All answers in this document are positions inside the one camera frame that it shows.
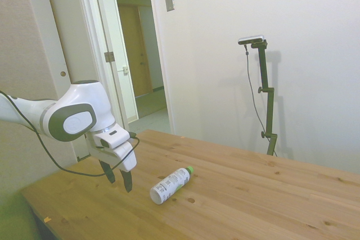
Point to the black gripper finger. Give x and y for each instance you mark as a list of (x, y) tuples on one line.
[(109, 173), (127, 181)]

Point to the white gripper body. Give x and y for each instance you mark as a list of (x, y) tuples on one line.
[(123, 157)]

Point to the silver camera on stand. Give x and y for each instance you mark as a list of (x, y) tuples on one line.
[(251, 39)]

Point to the metal door hinge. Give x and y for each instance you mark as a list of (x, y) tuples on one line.
[(109, 56)]

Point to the white open door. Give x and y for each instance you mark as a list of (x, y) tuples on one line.
[(70, 26)]

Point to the metal wall switch plate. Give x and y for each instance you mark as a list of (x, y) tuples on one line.
[(170, 1)]

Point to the metal door latch plate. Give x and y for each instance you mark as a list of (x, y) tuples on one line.
[(124, 69)]

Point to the brown wooden hallway door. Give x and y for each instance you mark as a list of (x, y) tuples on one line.
[(135, 54)]

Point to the small orange scrap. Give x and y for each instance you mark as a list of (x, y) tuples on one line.
[(47, 219)]

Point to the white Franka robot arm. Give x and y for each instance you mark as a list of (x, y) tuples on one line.
[(78, 96)]

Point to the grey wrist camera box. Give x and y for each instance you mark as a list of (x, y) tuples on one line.
[(111, 138)]

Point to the white water bottle green cap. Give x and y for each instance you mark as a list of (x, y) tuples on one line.
[(168, 184)]

